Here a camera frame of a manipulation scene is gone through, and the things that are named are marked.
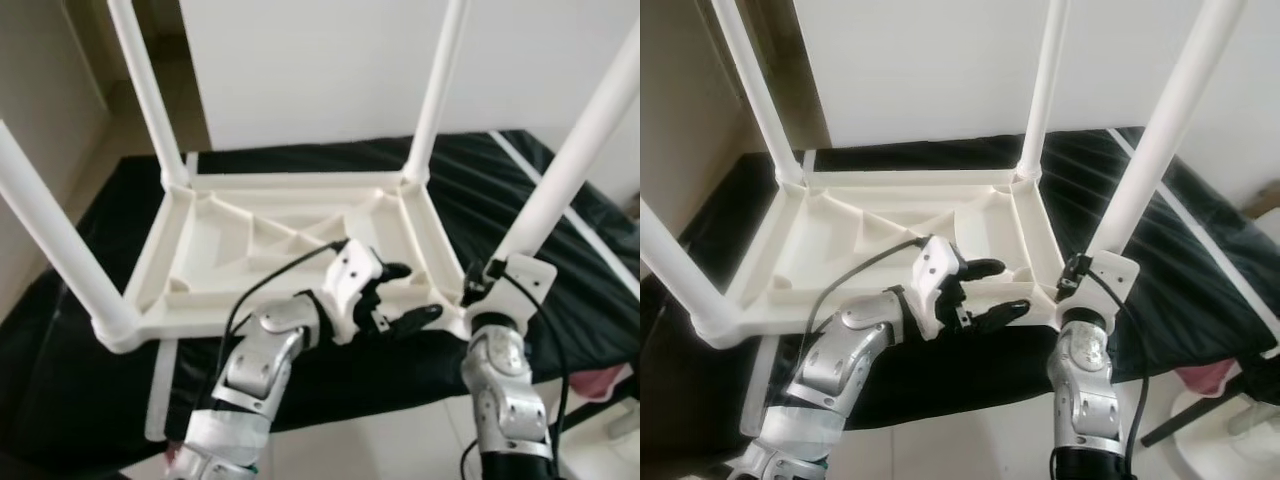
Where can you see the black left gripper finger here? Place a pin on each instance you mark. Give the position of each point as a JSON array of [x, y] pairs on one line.
[[415, 320], [985, 268], [1000, 315], [396, 271]]

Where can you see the white plastic table top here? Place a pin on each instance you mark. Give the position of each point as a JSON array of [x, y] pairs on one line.
[[200, 250], [810, 245]]

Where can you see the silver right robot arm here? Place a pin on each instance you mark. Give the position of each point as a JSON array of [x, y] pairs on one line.
[[1085, 385], [505, 390]]

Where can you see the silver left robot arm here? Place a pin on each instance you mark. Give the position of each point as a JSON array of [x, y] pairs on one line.
[[840, 355], [260, 360]]

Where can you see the black tablecloth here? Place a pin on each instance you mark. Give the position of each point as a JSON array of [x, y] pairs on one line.
[[1190, 310], [580, 320]]

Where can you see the white tape strip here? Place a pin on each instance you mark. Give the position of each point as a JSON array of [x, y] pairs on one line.
[[760, 385], [590, 230], [1215, 240], [163, 390]]

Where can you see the pink rounded object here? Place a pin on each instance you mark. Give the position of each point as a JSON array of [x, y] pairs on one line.
[[603, 378], [1203, 375]]

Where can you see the black metal table leg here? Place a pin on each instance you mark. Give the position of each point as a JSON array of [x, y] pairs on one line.
[[600, 412], [1198, 418]]

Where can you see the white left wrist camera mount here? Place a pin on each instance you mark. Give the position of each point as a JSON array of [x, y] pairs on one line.
[[935, 275], [350, 280]]

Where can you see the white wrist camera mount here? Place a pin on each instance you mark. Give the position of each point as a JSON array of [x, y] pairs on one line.
[[1110, 280], [935, 275], [525, 285], [350, 280]]

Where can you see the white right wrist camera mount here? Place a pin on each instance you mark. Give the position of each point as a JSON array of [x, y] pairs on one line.
[[1110, 280], [525, 285]]

